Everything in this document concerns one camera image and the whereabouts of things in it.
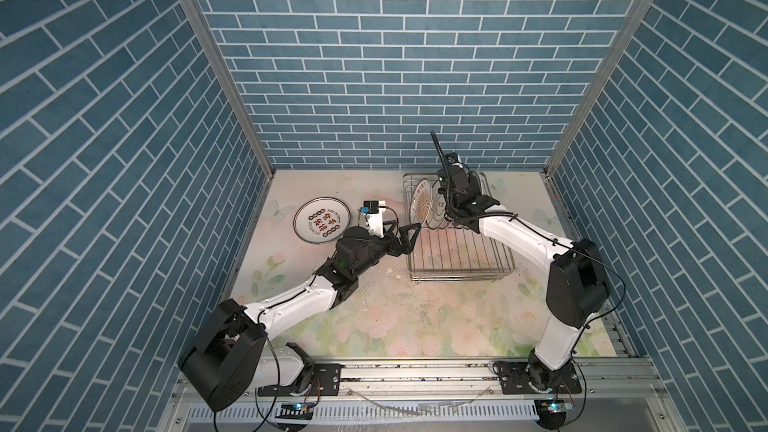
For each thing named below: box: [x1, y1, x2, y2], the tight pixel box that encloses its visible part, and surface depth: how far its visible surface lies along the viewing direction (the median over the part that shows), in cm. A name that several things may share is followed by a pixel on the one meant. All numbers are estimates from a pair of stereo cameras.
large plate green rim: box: [293, 197, 351, 244], surface depth 107 cm
